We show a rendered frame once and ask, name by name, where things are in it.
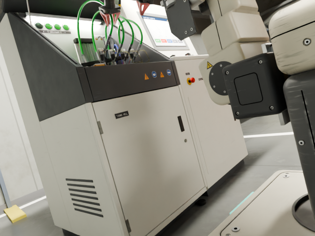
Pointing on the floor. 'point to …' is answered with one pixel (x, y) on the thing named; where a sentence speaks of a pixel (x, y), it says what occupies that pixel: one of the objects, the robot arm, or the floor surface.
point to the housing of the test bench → (33, 126)
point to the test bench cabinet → (94, 174)
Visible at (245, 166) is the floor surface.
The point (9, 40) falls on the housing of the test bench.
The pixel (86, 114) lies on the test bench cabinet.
